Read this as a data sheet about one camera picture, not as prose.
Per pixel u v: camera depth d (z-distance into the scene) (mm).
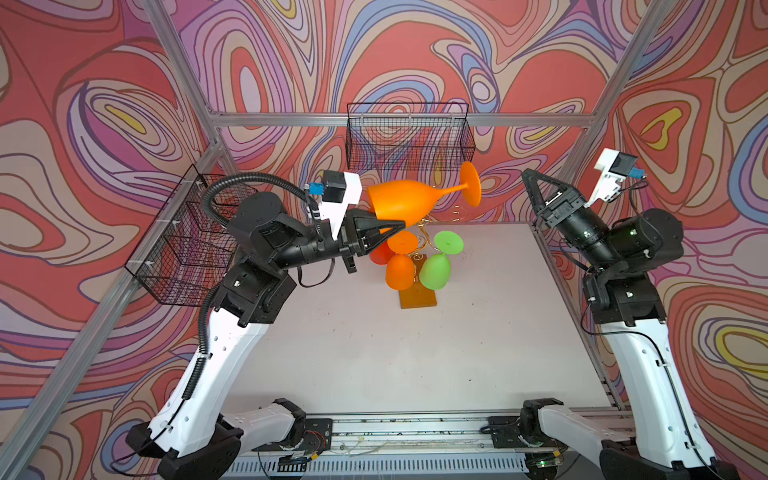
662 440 362
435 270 783
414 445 725
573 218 460
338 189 354
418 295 977
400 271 751
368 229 418
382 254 821
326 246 392
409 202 442
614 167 432
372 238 454
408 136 964
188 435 352
